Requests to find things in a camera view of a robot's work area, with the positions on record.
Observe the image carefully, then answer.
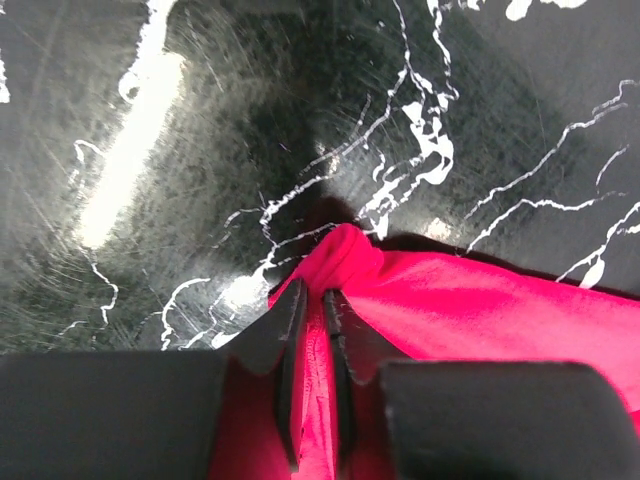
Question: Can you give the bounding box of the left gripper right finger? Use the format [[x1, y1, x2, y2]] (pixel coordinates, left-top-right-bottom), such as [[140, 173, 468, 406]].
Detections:
[[323, 290, 639, 479]]

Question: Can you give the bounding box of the crimson red polo shirt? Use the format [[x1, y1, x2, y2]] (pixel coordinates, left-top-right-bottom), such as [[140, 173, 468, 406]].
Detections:
[[207, 222, 640, 480]]

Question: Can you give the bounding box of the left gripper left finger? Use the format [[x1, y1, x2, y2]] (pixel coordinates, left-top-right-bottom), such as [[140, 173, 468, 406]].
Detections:
[[1, 281, 307, 479]]

